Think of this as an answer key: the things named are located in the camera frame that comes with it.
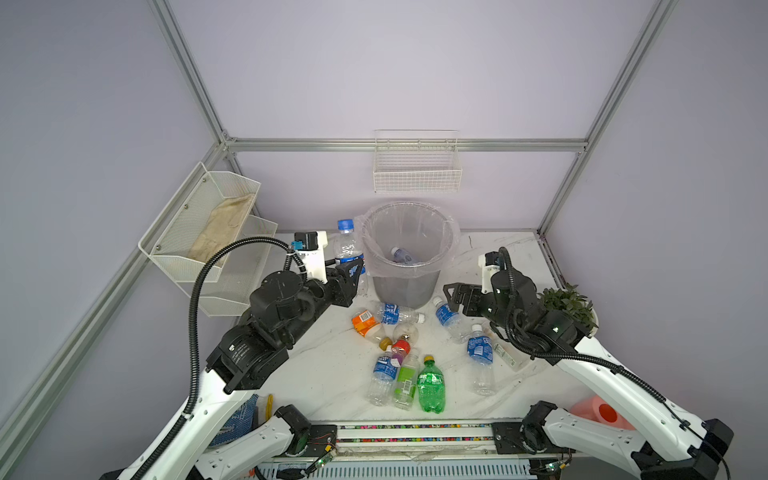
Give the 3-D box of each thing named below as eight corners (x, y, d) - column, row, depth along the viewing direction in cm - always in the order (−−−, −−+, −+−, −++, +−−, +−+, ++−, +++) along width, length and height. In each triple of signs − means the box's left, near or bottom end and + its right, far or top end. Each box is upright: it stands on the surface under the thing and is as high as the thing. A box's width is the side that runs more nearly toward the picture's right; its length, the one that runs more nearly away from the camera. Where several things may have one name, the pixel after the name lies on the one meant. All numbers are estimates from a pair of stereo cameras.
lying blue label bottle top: (376, 325, 94) (376, 318, 90) (377, 310, 97) (376, 302, 93) (423, 326, 94) (424, 318, 90) (422, 310, 97) (423, 302, 93)
